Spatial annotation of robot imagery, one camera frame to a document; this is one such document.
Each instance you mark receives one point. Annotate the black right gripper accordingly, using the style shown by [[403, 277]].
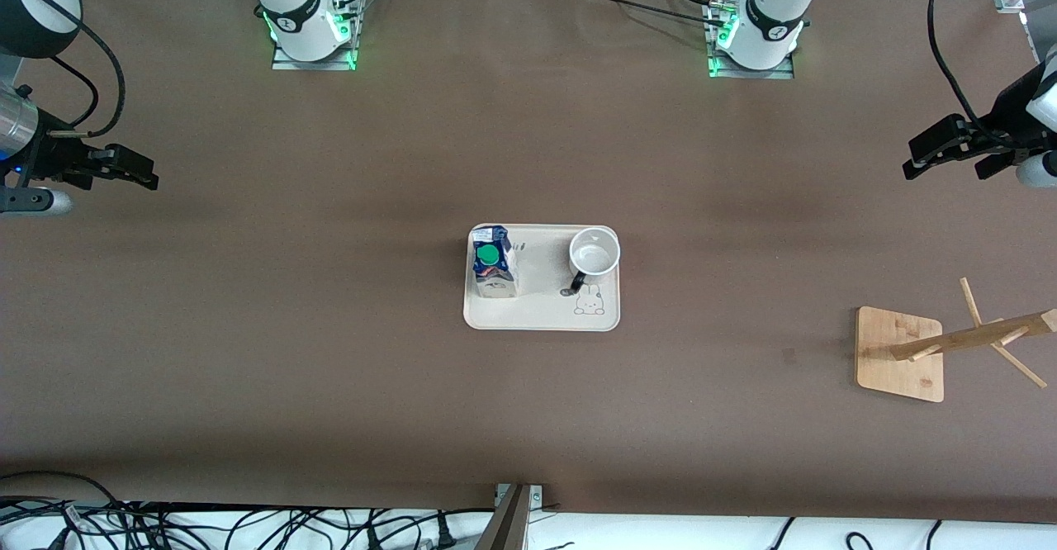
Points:
[[51, 155]]

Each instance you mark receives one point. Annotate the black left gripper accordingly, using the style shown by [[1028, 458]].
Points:
[[1009, 111]]

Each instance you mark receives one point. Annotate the blue milk carton green cap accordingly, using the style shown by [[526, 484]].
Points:
[[494, 265]]

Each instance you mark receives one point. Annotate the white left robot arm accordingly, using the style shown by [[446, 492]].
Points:
[[772, 5]]

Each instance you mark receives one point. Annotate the cream rabbit print tray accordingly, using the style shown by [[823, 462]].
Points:
[[545, 302]]

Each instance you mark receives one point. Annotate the wooden mug tree stand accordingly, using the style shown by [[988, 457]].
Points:
[[892, 368]]

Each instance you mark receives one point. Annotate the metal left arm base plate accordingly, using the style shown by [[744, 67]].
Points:
[[784, 73]]

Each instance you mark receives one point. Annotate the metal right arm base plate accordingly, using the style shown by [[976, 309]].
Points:
[[285, 64]]

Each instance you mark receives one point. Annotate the small metal bracket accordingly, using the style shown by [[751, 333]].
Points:
[[537, 496]]

